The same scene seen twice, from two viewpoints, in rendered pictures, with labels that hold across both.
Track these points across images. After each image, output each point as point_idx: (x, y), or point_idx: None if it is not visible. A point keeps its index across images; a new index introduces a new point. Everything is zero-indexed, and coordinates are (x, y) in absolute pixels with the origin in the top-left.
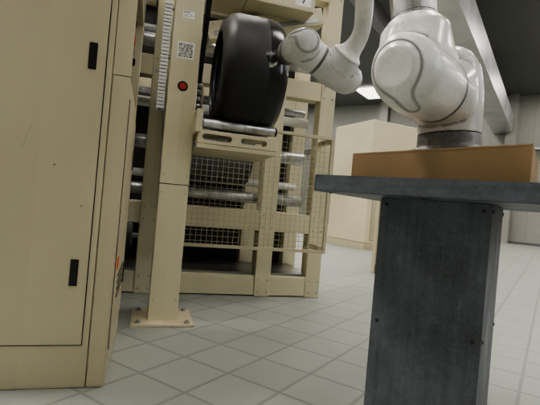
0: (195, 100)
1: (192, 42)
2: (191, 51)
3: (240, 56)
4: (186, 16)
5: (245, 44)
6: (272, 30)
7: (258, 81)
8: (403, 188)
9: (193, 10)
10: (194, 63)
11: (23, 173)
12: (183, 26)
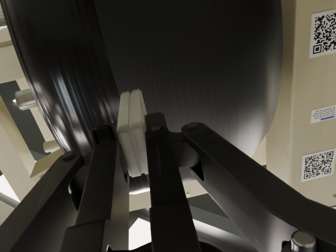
0: None
1: (315, 57)
2: (317, 34)
3: (247, 75)
4: (330, 108)
5: (234, 122)
6: (144, 186)
7: (145, 3)
8: None
9: (314, 125)
10: (310, 4)
11: None
12: (335, 86)
